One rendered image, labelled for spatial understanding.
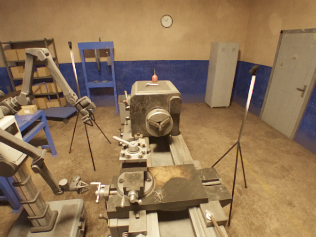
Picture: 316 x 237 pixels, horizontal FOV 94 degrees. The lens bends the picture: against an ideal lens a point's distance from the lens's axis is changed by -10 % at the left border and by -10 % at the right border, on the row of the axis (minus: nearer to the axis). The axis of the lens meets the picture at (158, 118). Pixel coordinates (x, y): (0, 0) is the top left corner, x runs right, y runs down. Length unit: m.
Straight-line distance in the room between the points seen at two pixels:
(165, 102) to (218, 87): 3.46
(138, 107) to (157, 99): 0.21
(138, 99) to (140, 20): 3.47
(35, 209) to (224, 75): 4.73
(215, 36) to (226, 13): 0.67
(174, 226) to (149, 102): 1.06
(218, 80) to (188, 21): 1.79
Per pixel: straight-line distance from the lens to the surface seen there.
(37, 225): 1.99
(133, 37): 4.80
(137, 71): 4.86
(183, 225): 1.22
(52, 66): 1.36
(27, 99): 1.48
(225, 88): 5.05
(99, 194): 1.22
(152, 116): 1.43
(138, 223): 1.05
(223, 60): 4.84
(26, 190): 1.68
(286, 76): 4.36
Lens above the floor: 1.77
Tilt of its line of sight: 25 degrees down
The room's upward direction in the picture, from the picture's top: straight up
